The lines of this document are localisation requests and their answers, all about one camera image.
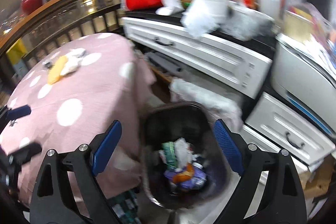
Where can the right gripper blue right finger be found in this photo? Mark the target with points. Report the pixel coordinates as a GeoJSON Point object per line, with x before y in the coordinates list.
{"type": "Point", "coordinates": [228, 146]}

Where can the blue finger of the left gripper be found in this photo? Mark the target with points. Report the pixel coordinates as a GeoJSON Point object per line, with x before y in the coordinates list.
{"type": "Point", "coordinates": [14, 114]}
{"type": "Point", "coordinates": [24, 154]}

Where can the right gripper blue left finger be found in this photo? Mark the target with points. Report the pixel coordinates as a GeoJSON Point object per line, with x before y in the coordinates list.
{"type": "Point", "coordinates": [103, 146]}

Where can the white red printed plastic bag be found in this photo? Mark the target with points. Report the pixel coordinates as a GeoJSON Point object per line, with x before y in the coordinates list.
{"type": "Point", "coordinates": [184, 153]}

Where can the purple plastic bag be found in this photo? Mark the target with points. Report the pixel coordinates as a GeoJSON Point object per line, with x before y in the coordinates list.
{"type": "Point", "coordinates": [197, 182]}

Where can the orange peel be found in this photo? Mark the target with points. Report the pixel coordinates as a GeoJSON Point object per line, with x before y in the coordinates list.
{"type": "Point", "coordinates": [186, 175]}

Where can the green milk carton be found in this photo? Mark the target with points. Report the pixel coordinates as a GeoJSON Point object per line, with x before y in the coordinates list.
{"type": "Point", "coordinates": [167, 154]}

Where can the black trash bin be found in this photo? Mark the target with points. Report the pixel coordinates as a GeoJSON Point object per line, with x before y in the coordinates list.
{"type": "Point", "coordinates": [170, 122]}

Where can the white fluffy rug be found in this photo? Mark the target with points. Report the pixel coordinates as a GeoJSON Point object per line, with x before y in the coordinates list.
{"type": "Point", "coordinates": [217, 106]}

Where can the white drawer cabinet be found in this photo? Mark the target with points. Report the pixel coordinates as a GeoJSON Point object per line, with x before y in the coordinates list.
{"type": "Point", "coordinates": [269, 121]}

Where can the crumpled silver wrapper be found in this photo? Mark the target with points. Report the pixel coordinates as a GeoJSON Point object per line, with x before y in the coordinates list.
{"type": "Point", "coordinates": [48, 65]}

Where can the pink polka dot tablecloth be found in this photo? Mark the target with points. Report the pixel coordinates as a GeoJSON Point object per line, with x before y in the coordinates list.
{"type": "Point", "coordinates": [112, 83]}

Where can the small white crumpled wrapper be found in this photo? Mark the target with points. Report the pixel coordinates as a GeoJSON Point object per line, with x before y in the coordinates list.
{"type": "Point", "coordinates": [74, 58]}

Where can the white appliance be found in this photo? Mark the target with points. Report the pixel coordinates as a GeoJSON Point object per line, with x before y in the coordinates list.
{"type": "Point", "coordinates": [304, 75]}

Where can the clear plastic bag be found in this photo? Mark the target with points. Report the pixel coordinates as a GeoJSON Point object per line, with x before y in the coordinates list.
{"type": "Point", "coordinates": [244, 23]}

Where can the wooden railing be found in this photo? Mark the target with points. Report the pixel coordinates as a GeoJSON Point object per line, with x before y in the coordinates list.
{"type": "Point", "coordinates": [55, 23]}

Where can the white paper cup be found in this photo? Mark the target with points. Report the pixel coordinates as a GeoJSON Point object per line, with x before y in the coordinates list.
{"type": "Point", "coordinates": [170, 7]}

